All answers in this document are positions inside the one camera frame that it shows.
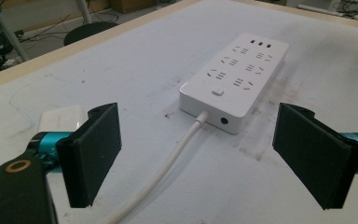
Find cardboard box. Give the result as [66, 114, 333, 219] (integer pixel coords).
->
[111, 0, 157, 14]

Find white power strip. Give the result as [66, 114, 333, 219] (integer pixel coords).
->
[179, 33, 291, 135]

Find white charger plug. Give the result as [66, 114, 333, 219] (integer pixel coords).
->
[37, 105, 90, 133]

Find white power strip cable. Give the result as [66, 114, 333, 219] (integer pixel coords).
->
[103, 109, 212, 224]

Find black floor cables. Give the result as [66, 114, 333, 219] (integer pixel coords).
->
[0, 29, 26, 76]

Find black round stool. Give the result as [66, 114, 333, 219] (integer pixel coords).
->
[62, 21, 119, 47]

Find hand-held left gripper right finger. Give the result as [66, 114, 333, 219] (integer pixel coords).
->
[271, 102, 358, 211]

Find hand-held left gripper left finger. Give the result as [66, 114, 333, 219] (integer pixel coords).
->
[30, 102, 123, 209]

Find white metal stand leg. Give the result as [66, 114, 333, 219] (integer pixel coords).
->
[0, 0, 30, 63]
[75, 0, 93, 25]

